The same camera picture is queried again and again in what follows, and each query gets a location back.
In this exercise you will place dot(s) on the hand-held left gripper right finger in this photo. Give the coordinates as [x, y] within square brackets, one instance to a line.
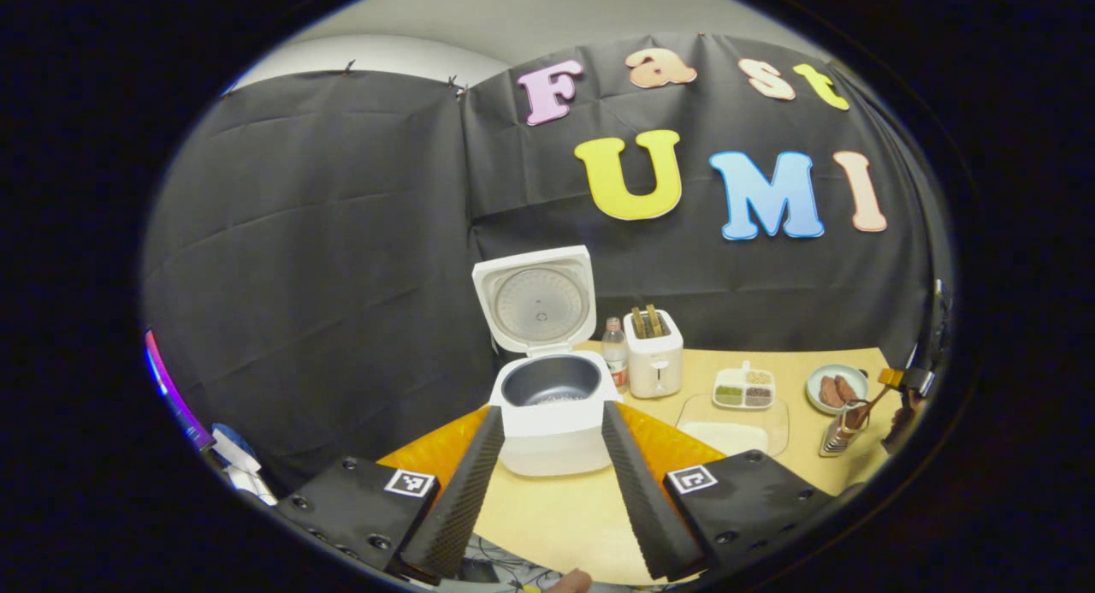
[646, 499]

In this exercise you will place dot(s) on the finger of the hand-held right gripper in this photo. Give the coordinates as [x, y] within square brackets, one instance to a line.
[905, 379]

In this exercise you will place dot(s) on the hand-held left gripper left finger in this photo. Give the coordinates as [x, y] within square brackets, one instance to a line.
[458, 507]

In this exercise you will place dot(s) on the brown wooden spoon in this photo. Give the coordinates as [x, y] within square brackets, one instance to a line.
[862, 413]

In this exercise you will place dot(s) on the clear container of rice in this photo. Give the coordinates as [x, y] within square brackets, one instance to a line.
[736, 435]

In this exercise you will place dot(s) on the white rice cooker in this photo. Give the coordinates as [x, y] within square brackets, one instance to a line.
[552, 430]

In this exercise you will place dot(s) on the brown sausage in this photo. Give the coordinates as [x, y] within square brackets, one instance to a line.
[830, 393]
[847, 388]

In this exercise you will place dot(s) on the pale green plate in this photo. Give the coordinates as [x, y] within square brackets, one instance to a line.
[817, 403]

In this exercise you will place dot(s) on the white toaster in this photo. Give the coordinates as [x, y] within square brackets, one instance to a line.
[654, 370]

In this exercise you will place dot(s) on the small clear drink bottle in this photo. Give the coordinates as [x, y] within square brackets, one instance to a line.
[615, 362]

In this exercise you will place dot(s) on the white divided grain dish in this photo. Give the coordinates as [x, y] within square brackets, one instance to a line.
[744, 389]

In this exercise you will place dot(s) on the brown toast slice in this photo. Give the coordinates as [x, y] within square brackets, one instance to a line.
[638, 323]
[654, 319]

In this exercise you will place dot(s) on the blue and white cloth pile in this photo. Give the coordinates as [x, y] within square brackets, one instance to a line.
[239, 460]

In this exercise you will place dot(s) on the black backdrop cloth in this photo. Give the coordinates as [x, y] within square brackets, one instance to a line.
[342, 234]

